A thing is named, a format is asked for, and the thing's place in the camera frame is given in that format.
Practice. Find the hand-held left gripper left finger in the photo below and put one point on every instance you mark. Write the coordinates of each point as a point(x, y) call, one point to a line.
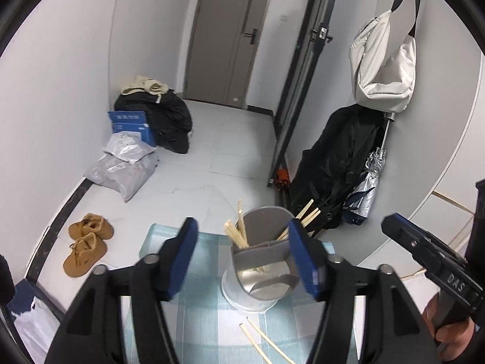
point(182, 258)

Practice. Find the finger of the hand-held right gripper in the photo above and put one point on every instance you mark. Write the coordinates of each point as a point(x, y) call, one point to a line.
point(416, 240)

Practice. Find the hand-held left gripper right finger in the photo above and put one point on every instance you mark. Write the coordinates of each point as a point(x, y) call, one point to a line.
point(309, 269)

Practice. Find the wooden chopstick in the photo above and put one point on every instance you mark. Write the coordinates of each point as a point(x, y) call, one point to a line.
point(242, 223)
point(311, 215)
point(234, 234)
point(232, 239)
point(305, 208)

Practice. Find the pile of wooden chopsticks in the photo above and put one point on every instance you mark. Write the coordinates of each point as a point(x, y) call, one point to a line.
point(271, 343)

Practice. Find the white shoulder bag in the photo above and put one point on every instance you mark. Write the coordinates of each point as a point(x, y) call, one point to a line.
point(382, 72)

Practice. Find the person's right hand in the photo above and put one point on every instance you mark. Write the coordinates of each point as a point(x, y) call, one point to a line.
point(451, 341)

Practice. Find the teal checkered tablecloth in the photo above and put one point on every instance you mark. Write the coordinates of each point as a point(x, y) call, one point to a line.
point(204, 311)

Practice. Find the silver folding umbrella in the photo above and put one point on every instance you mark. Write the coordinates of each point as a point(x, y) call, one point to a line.
point(363, 193)

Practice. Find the orange object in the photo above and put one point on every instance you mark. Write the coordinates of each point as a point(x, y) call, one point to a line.
point(282, 177)

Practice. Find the brown shoe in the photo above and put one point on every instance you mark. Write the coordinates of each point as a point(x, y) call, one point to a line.
point(91, 227)
point(83, 256)

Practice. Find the large grey mailing bag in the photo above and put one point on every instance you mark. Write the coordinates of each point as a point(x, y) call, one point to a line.
point(121, 178)

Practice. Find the black backpack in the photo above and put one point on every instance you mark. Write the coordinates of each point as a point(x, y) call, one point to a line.
point(333, 159)

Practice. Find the small grey mailing bag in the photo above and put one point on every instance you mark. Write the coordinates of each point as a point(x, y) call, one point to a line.
point(129, 148)

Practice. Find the black duffel bag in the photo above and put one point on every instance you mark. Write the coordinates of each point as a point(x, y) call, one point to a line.
point(170, 121)

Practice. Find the blue cardboard box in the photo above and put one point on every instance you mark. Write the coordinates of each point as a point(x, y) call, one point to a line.
point(129, 121)

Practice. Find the dark blue box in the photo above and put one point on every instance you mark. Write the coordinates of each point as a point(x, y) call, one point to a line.
point(26, 292)

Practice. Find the white plastic bag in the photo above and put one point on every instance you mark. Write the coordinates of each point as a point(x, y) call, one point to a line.
point(36, 333)

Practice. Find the beige cloth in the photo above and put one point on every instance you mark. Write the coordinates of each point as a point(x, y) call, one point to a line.
point(142, 85)

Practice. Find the dark framed glass door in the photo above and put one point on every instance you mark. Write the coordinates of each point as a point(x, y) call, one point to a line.
point(299, 83)

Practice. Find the grey entrance door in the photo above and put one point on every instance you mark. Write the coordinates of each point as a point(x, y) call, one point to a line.
point(219, 45)

